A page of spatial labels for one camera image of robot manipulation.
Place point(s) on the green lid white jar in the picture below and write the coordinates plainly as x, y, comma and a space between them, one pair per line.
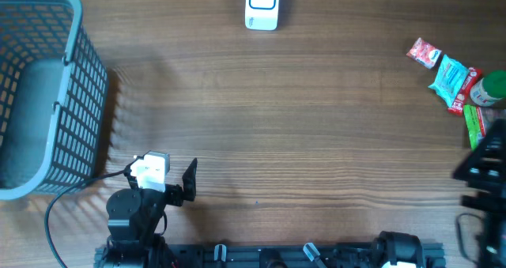
490, 89

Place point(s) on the mint green wipes pack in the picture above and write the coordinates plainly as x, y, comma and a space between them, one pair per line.
449, 79

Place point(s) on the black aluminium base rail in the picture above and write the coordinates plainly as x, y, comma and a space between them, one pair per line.
198, 256

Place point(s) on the white barcode scanner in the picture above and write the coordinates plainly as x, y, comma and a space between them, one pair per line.
261, 15

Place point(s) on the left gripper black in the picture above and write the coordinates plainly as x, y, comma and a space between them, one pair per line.
175, 195

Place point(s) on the red white small packet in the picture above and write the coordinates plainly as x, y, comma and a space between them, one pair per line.
424, 53

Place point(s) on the green snack bag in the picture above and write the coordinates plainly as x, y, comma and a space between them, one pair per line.
479, 120

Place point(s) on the red Nescafe sachet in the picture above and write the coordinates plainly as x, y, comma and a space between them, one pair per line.
472, 77

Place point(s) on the grey plastic mesh basket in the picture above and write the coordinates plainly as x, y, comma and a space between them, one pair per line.
53, 93

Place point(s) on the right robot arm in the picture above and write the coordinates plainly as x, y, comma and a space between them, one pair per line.
483, 170

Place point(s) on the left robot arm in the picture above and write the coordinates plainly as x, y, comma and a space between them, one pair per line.
134, 214

